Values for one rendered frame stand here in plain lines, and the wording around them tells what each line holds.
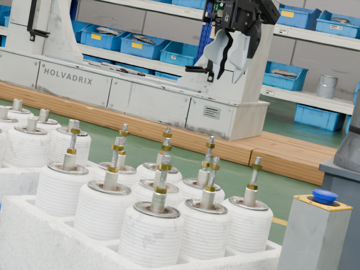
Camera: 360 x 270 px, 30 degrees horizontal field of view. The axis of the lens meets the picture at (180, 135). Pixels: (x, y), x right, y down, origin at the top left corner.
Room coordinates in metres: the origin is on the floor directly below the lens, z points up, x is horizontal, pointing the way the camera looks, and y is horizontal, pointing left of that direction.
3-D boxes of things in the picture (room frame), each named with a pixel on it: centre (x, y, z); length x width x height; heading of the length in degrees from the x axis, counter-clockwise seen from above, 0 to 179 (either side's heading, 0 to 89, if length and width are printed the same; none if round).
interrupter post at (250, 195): (1.20, -0.15, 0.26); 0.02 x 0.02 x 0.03
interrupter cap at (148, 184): (1.19, 0.02, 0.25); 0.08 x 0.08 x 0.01
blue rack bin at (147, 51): (6.61, 0.48, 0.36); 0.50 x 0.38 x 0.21; 159
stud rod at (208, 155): (1.28, -0.06, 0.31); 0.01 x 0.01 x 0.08
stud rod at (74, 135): (1.19, 0.19, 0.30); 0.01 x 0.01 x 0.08
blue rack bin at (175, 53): (6.46, 0.08, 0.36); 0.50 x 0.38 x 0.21; 157
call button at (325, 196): (1.05, -0.25, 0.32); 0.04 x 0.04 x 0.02
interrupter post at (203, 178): (1.28, -0.06, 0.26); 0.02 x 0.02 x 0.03
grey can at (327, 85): (5.87, -1.17, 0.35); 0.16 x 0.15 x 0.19; 68
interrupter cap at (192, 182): (1.28, -0.06, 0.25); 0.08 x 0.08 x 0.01
